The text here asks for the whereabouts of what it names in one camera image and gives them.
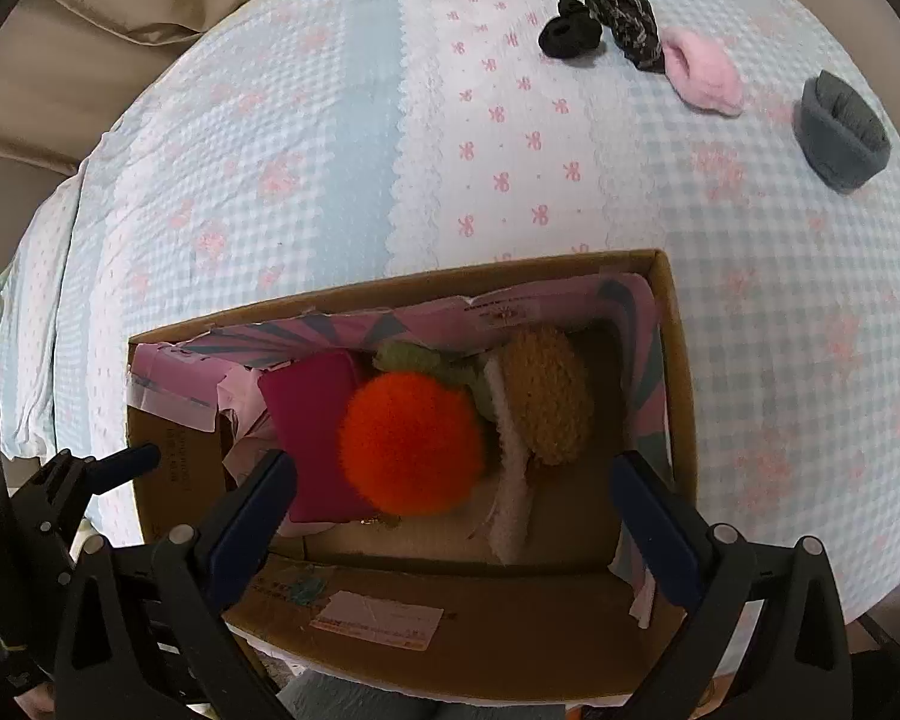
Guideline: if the blue checkered bed sheet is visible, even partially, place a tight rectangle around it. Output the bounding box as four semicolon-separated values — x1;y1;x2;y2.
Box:
0;0;900;617

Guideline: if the beige curtain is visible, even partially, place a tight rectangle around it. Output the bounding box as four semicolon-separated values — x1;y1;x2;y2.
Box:
0;0;248;174

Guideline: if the pink fluffy sock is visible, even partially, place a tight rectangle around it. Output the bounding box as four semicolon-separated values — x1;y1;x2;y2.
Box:
660;28;745;117

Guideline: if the cardboard box with pink lining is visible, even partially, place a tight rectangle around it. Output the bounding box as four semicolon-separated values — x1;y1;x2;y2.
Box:
128;250;697;706

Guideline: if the person's left hand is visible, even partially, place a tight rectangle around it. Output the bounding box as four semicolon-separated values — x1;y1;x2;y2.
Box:
14;683;55;720

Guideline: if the black white patterned cloth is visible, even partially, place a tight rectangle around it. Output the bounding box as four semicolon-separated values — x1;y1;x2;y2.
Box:
583;0;665;75

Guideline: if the grey sock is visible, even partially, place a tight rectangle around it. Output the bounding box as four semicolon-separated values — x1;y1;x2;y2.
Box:
793;70;891;193

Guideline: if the brown white fuzzy slipper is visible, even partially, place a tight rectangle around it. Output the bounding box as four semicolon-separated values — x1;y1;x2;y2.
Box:
471;325;595;569

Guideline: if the magenta soft pouch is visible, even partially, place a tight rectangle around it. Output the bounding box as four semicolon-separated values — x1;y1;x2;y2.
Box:
258;349;377;525

